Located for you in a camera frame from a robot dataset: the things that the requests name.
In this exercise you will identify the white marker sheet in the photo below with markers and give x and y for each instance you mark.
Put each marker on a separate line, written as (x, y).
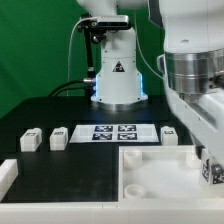
(114, 133)

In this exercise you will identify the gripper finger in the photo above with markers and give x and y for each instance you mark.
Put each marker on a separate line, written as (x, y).
(198, 150)

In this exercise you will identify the black camera stand pole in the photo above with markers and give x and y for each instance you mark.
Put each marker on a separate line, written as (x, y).
(89, 57)

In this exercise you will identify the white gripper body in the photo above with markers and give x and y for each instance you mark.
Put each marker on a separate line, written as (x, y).
(193, 101)

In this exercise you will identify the white front fence wall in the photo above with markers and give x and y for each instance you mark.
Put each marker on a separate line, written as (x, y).
(124, 212)

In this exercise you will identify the black camera on stand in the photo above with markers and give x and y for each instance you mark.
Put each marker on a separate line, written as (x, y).
(101, 24)

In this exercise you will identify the white square tabletop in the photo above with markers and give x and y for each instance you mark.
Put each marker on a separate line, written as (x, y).
(163, 172)

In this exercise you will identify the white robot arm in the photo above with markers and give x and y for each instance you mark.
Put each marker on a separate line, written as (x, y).
(191, 27)

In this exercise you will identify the white left fence block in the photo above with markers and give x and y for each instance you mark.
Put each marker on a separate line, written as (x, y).
(8, 174)

